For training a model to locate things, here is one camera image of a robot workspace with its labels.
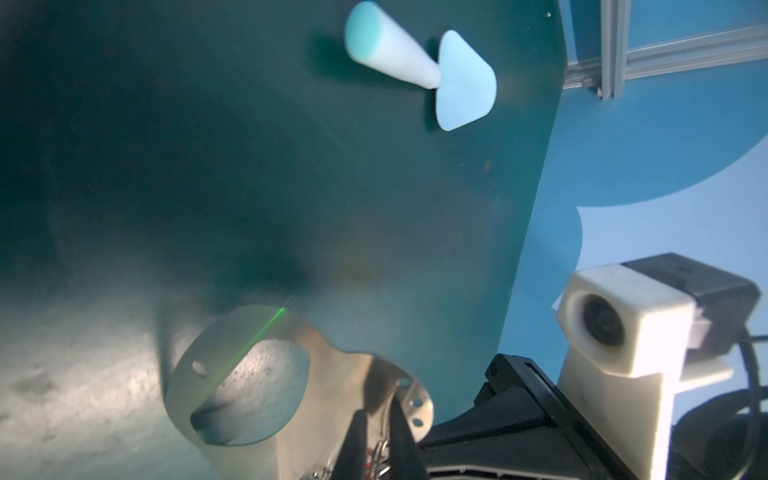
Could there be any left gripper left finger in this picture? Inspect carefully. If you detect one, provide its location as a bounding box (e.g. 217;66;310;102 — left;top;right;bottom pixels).
330;410;368;480

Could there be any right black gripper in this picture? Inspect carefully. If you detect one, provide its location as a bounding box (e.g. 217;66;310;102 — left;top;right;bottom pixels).
418;354;635;479

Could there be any light blue toy shovel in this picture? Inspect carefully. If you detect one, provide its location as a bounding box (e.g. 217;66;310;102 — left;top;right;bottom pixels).
344;1;498;132

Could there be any red-capped silver key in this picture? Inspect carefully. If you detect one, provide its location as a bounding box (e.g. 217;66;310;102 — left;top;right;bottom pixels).
363;439;391;480

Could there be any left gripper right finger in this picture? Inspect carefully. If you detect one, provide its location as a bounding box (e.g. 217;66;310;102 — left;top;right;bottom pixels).
389;397;430;480

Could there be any aluminium frame rear bar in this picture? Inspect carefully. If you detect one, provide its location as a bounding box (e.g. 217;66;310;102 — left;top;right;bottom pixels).
560;1;767;100

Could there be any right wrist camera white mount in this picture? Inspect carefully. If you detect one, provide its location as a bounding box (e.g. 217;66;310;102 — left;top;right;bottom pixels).
557;253;767;479

